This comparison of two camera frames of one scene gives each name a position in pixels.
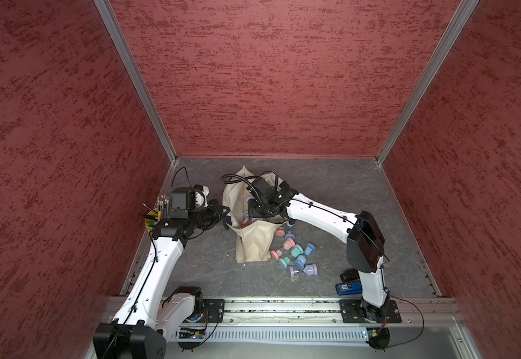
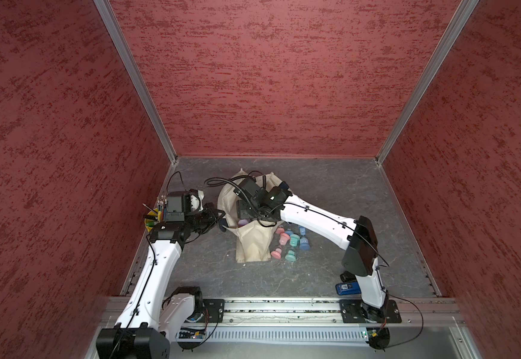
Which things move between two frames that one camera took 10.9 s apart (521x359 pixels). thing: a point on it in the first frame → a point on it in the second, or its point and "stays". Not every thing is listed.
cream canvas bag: [257, 233] stays
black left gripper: [215, 206] stays
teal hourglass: [296, 251] → [294, 241]
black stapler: [350, 274] stays
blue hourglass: [301, 260] → [304, 244]
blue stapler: [349, 288] stays
